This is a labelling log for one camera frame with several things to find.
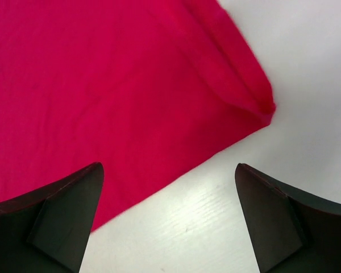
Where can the red t-shirt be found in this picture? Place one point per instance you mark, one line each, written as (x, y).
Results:
(151, 89)

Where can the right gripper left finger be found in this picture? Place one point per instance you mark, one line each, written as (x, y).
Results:
(47, 229)

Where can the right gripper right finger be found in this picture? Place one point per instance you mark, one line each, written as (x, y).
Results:
(291, 230)

